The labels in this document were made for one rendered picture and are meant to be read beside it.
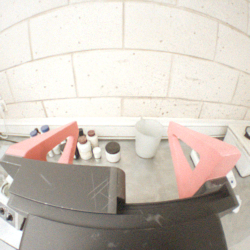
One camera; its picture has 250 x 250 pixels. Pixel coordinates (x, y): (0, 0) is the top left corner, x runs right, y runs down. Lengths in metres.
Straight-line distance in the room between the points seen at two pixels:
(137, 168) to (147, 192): 0.12
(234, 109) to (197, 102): 0.33
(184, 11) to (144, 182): 0.75
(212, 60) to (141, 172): 0.63
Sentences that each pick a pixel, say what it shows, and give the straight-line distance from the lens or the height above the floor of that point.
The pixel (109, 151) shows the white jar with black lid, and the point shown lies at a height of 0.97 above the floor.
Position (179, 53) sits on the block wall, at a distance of 0.63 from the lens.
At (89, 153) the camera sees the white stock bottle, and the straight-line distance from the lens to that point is 0.60.
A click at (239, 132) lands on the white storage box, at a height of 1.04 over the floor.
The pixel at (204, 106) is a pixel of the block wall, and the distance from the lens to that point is 0.79.
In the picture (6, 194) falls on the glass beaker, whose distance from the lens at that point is 0.55.
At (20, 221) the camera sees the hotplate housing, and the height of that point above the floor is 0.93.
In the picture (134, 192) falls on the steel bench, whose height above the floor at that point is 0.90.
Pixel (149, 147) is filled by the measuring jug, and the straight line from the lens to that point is 0.56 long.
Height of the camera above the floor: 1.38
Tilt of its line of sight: 36 degrees down
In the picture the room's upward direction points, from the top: straight up
